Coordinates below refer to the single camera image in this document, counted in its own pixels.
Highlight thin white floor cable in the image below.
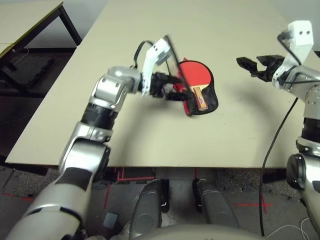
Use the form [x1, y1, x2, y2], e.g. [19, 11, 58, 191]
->
[264, 216, 311, 240]

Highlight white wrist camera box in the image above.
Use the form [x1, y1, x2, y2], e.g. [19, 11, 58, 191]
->
[271, 20, 315, 88]
[140, 38, 174, 98]

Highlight grey robot torso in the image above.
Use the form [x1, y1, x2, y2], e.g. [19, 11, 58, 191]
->
[139, 224, 263, 240]

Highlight red ping-pong paddle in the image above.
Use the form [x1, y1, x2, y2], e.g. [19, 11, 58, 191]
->
[179, 61, 212, 111]

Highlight grey left robot leg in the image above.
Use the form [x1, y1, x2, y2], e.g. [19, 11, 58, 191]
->
[129, 178, 171, 240]

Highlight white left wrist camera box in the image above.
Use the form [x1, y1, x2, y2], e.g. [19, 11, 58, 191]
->
[140, 38, 174, 98]

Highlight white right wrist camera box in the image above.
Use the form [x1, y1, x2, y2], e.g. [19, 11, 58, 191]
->
[271, 20, 315, 88]

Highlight grey robot leg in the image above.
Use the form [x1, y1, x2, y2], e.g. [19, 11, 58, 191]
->
[191, 177, 240, 230]
[129, 178, 171, 240]

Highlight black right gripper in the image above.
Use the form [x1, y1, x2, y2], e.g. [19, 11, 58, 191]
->
[235, 54, 286, 83]

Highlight grey right robot leg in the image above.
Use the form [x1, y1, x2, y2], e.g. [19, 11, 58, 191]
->
[191, 177, 240, 230]

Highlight black foam floor mat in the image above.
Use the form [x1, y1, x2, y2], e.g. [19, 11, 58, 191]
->
[7, 54, 55, 88]

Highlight small blue-grey floor box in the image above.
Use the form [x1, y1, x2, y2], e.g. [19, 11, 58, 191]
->
[103, 212, 119, 228]

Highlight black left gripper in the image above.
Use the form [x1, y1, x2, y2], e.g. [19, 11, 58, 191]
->
[149, 71, 195, 102]

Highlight red black paddle case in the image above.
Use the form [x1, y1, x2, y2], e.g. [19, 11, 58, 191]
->
[164, 34, 220, 117]

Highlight beige side table black legs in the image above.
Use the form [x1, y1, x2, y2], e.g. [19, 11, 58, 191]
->
[0, 0, 83, 98]

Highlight black left wrist camera cable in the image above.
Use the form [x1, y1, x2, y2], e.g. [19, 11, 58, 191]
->
[129, 39, 155, 70]

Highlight long black hanging cable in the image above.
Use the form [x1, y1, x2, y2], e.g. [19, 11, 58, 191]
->
[259, 96, 300, 237]

